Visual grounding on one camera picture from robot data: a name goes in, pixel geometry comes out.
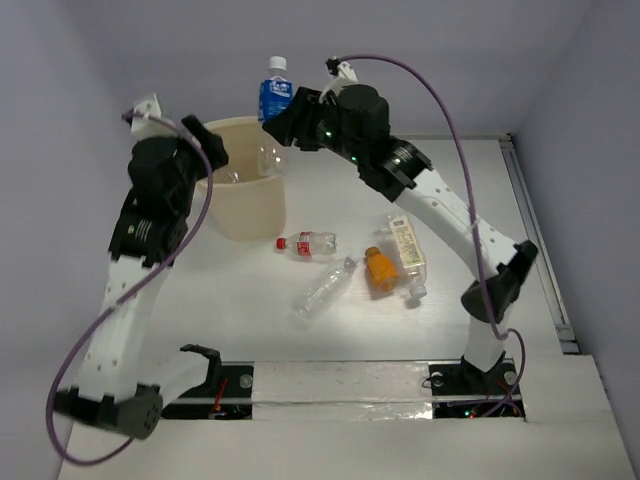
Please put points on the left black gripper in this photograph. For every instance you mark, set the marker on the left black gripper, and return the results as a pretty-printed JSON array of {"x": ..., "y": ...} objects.
[{"x": 208, "y": 142}]

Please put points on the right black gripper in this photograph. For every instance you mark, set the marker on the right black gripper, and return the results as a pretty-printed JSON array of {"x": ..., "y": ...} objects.
[{"x": 299, "y": 120}]

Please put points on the white cap blue label bottle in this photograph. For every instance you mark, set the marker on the white cap blue label bottle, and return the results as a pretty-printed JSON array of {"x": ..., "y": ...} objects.
[{"x": 275, "y": 95}]

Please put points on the clear unlabelled plastic bottle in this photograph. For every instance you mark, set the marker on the clear unlabelled plastic bottle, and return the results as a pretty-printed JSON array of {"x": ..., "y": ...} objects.
[{"x": 326, "y": 288}]

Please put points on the orange plastic bottle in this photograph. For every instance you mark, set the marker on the orange plastic bottle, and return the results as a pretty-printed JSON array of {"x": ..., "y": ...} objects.
[{"x": 381, "y": 270}]

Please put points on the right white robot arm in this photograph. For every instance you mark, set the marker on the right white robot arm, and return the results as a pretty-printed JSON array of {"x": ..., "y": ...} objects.
[{"x": 405, "y": 176}]

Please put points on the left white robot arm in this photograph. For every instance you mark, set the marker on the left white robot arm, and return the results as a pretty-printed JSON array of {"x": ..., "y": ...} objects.
[{"x": 150, "y": 233}]

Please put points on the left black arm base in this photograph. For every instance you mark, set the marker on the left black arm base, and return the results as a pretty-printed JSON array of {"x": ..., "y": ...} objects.
[{"x": 223, "y": 393}]

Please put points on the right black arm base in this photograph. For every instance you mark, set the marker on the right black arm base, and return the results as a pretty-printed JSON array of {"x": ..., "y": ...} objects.
[{"x": 461, "y": 391}]

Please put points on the cream plastic bin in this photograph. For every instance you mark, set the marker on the cream plastic bin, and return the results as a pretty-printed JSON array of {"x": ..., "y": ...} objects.
[{"x": 255, "y": 208}]

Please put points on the red label clear bottle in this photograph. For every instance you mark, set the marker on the red label clear bottle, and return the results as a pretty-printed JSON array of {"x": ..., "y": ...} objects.
[{"x": 308, "y": 244}]

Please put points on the white label clear bottle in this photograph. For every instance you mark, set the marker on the white label clear bottle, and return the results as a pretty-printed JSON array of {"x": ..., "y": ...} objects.
[{"x": 398, "y": 240}]

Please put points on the silver foil tape strip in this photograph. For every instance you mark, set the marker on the silver foil tape strip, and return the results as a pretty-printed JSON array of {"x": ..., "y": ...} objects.
[{"x": 341, "y": 391}]

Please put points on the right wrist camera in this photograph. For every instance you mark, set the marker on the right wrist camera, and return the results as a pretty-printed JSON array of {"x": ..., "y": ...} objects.
[{"x": 342, "y": 75}]

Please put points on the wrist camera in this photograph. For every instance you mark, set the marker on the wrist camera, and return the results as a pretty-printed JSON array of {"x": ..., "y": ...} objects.
[
  {"x": 145, "y": 112},
  {"x": 342, "y": 75}
]

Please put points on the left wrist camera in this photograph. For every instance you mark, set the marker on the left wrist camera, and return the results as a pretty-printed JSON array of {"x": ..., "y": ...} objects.
[{"x": 145, "y": 112}]

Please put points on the aluminium rail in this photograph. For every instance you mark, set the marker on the aluminium rail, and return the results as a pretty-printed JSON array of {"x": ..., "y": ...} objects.
[{"x": 564, "y": 330}]

